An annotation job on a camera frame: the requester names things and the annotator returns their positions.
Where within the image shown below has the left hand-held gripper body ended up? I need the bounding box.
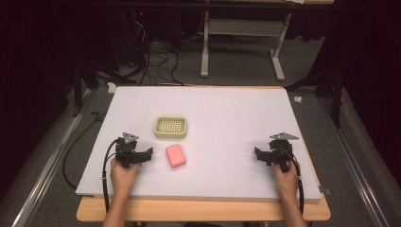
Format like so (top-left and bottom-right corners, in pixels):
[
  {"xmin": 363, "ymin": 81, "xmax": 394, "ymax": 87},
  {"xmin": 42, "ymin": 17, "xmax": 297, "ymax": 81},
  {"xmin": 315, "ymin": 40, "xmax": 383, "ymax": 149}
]
[{"xmin": 114, "ymin": 131, "xmax": 142, "ymax": 169}]

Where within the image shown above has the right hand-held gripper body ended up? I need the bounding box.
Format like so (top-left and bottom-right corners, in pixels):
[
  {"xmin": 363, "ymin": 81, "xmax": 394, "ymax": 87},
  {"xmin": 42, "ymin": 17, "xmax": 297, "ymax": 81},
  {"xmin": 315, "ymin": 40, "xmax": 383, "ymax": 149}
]
[{"xmin": 269, "ymin": 131, "xmax": 300, "ymax": 173}]

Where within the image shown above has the person's left hand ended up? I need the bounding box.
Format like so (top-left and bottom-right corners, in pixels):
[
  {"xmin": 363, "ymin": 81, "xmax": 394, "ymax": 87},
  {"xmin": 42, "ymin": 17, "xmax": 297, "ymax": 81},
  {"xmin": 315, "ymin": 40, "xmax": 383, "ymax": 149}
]
[{"xmin": 110, "ymin": 158, "xmax": 142, "ymax": 195}]

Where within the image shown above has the person's right hand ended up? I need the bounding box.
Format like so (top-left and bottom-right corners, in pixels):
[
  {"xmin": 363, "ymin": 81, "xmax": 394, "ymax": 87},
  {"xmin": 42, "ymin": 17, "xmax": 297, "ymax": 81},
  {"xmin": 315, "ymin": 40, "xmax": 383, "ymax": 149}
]
[{"xmin": 272, "ymin": 162, "xmax": 299, "ymax": 199}]

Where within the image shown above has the pink soap bar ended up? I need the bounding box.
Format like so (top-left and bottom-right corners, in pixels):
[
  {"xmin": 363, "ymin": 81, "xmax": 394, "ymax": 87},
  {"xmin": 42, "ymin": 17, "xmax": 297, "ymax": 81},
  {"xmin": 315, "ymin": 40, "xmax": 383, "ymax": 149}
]
[{"xmin": 165, "ymin": 143, "xmax": 187, "ymax": 169}]

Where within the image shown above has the beige slotted soap dish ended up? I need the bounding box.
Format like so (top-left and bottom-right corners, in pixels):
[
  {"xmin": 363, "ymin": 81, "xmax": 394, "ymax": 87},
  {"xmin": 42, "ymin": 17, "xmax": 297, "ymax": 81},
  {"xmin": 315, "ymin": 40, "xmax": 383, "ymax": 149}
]
[{"xmin": 153, "ymin": 115, "xmax": 189, "ymax": 140}]

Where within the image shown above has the white foam board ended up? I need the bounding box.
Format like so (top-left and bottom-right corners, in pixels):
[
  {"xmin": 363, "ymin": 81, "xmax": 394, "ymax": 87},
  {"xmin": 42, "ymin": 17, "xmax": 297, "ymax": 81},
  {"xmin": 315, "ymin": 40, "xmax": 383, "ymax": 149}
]
[{"xmin": 75, "ymin": 85, "xmax": 323, "ymax": 203}]

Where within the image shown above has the black metal stand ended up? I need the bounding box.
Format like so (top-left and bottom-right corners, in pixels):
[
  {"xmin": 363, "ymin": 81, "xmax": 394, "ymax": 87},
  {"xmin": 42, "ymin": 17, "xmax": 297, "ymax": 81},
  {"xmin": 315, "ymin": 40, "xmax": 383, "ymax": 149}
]
[
  {"xmin": 285, "ymin": 67, "xmax": 345, "ymax": 130},
  {"xmin": 71, "ymin": 60, "xmax": 98, "ymax": 118}
]

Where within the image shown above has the wooden table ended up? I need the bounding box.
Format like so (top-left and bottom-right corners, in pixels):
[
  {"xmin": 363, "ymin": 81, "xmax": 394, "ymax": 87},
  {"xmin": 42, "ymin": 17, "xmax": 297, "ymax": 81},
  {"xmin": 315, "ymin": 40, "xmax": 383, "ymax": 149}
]
[{"xmin": 76, "ymin": 84, "xmax": 332, "ymax": 222}]

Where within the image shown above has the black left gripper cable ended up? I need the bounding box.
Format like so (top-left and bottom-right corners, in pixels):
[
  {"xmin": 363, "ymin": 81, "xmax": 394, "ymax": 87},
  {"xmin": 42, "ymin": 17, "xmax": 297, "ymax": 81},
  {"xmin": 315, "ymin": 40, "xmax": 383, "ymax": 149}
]
[{"xmin": 100, "ymin": 138, "xmax": 120, "ymax": 214}]

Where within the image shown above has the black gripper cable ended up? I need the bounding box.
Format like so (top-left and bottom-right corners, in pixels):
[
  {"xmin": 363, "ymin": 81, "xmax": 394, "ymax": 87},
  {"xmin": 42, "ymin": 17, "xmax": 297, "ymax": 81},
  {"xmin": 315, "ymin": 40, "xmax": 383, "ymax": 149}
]
[
  {"xmin": 100, "ymin": 138, "xmax": 120, "ymax": 214},
  {"xmin": 281, "ymin": 147, "xmax": 305, "ymax": 216}
]

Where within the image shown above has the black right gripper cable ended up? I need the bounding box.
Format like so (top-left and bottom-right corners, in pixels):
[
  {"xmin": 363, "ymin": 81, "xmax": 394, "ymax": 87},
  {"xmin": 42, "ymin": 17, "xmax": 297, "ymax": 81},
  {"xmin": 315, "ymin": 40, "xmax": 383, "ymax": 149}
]
[{"xmin": 281, "ymin": 147, "xmax": 305, "ymax": 216}]

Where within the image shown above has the black floor cable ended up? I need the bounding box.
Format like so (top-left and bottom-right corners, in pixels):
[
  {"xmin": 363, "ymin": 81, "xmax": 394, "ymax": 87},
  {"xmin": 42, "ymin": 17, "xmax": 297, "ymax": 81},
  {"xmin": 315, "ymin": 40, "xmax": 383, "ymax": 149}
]
[{"xmin": 61, "ymin": 111, "xmax": 107, "ymax": 190}]

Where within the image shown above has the aluminium floor rail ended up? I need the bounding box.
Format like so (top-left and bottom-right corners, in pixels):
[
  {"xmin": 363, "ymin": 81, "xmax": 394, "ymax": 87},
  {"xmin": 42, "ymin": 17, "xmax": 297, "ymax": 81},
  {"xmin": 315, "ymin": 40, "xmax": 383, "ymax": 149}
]
[
  {"xmin": 317, "ymin": 94, "xmax": 392, "ymax": 227},
  {"xmin": 11, "ymin": 89, "xmax": 97, "ymax": 227}
]

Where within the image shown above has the tangle of black floor cables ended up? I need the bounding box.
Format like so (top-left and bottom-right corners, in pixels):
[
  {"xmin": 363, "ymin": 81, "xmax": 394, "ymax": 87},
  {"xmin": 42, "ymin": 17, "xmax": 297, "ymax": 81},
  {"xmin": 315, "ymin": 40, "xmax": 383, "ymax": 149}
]
[{"xmin": 126, "ymin": 18, "xmax": 185, "ymax": 87}]

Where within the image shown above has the white metal desk frame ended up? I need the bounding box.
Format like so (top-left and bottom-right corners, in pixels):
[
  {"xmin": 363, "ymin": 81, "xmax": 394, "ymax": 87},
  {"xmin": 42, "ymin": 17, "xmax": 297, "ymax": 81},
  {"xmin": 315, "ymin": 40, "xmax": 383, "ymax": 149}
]
[{"xmin": 200, "ymin": 10, "xmax": 293, "ymax": 82}]

